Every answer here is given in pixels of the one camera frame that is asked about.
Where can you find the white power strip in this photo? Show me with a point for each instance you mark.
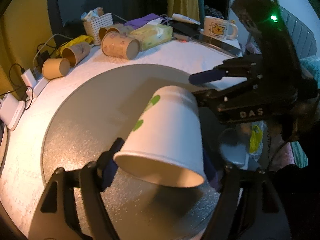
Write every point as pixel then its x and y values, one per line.
pixel 38 88

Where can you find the yellow banana toy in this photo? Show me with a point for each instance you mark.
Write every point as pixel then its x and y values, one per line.
pixel 75 41

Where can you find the large brown paper cup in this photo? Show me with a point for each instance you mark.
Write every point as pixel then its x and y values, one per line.
pixel 119 45

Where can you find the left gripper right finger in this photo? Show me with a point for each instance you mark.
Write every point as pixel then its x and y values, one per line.
pixel 210 171

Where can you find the brown paper cup rear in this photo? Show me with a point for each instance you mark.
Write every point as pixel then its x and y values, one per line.
pixel 105 30

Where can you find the white lattice basket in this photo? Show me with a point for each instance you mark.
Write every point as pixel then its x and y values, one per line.
pixel 94 20

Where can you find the white tube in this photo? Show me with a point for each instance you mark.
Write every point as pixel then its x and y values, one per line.
pixel 182 18

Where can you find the round grey mat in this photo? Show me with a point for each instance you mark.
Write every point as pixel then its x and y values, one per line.
pixel 88 122

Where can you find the white paper cup green print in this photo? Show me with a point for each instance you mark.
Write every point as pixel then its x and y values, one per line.
pixel 165 145

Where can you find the black smartphone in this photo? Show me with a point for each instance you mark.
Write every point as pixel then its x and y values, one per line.
pixel 217 45

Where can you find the brown paper cup printed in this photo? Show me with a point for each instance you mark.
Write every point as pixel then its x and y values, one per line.
pixel 76 53

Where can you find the white cartoon mug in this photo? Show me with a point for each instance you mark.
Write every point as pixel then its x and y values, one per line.
pixel 220 29

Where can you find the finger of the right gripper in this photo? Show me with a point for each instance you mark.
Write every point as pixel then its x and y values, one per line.
pixel 206 76
pixel 235 96

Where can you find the white charger plug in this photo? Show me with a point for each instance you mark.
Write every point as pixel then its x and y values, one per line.
pixel 29 79

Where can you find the yellow curtain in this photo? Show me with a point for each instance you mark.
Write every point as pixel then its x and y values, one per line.
pixel 24 25

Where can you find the white desk lamp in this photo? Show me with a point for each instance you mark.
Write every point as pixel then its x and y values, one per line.
pixel 11 111

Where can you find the yellow tissue pack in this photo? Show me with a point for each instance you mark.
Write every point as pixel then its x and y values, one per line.
pixel 150 36

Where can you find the purple cloth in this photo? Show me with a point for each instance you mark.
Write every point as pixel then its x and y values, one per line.
pixel 140 22

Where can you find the black monitor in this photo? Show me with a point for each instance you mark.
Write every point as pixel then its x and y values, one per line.
pixel 217 8

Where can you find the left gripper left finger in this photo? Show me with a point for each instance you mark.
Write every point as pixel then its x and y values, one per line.
pixel 106 167

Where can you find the brown paper cup plain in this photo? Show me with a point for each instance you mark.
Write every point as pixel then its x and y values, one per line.
pixel 55 68

